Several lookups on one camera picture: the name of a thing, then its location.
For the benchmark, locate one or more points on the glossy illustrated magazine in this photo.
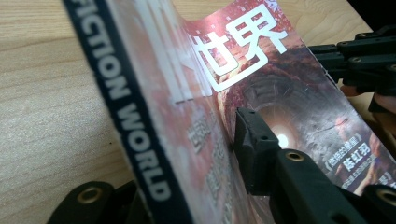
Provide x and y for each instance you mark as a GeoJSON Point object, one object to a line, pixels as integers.
{"type": "Point", "coordinates": [140, 93]}

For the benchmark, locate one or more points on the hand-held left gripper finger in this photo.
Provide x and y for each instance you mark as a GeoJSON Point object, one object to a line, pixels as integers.
{"type": "Point", "coordinates": [257, 155]}

